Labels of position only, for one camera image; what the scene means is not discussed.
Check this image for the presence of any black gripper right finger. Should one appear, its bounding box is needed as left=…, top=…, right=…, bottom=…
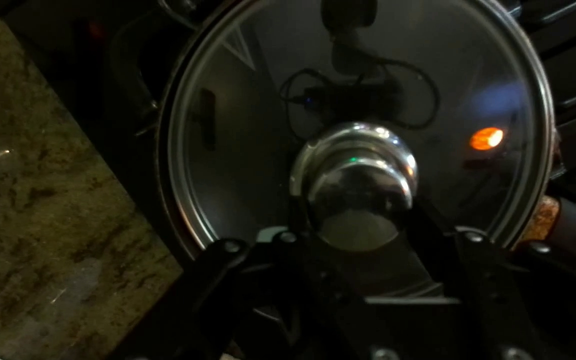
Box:
left=402, top=198, right=576, bottom=360

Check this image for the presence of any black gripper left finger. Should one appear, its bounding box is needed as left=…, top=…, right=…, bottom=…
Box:
left=111, top=193, right=378, bottom=360

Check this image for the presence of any glass pot lid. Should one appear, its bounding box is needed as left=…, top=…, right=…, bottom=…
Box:
left=156, top=0, right=559, bottom=263

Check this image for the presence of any black gas stove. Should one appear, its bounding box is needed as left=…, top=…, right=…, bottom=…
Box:
left=0, top=0, right=576, bottom=360

